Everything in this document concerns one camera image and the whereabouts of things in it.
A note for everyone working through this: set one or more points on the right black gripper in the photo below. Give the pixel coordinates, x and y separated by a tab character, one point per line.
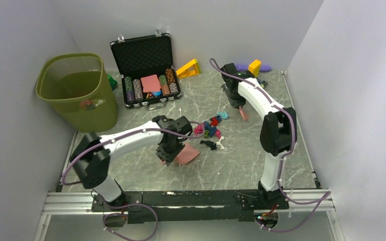
235	104

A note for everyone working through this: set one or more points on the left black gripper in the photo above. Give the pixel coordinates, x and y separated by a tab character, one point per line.
169	157

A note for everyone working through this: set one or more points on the pink plastic dustpan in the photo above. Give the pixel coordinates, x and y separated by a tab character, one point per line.
186	155

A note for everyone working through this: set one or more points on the pink hand brush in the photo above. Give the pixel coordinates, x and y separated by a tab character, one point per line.
243	114

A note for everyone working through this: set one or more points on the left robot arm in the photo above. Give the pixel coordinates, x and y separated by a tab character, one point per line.
91	158

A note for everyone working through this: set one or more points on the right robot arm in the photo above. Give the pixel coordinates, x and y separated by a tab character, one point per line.
278	134

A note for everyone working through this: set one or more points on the purple cylinder toy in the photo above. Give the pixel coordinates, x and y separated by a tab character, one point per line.
243	67

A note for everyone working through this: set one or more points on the cyan paper scrap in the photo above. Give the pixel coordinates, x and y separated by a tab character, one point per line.
223	115

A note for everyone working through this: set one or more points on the yellow tall building brick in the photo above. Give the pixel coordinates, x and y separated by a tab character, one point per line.
254	67

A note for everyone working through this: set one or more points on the grey building brick assembly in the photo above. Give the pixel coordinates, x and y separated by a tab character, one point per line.
262	83

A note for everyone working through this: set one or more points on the magenta paper scrap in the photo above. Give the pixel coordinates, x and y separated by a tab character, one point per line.
199	130
91	104

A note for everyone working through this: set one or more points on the red paper scrap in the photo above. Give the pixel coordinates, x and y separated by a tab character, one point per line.
214	121

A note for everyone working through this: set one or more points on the black paper scrap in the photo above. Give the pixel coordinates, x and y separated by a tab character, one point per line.
212	145

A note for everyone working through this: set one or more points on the yellow triangular toy block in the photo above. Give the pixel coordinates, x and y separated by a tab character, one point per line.
189	69

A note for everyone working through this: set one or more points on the dark blue paper scrap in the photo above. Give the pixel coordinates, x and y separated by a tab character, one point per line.
212	130

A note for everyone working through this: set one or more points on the pink paper scrap left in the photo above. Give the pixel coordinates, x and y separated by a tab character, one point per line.
218	134

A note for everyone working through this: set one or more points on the white paper scrap large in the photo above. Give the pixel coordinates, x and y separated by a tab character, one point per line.
219	143

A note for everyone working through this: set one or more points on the black mounting base bar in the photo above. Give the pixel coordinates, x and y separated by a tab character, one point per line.
241	205

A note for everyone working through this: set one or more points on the pink card in case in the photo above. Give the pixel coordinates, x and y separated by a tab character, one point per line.
150	83

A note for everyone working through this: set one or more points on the green toy behind bin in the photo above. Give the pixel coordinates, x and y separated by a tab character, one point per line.
113	82

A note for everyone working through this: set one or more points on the black poker chip case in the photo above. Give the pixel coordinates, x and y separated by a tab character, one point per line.
140	57

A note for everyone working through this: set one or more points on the magenta paper scrap right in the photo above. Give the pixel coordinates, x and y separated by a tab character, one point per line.
91	104

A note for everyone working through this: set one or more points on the green mesh waste bin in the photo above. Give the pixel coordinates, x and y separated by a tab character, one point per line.
66	80

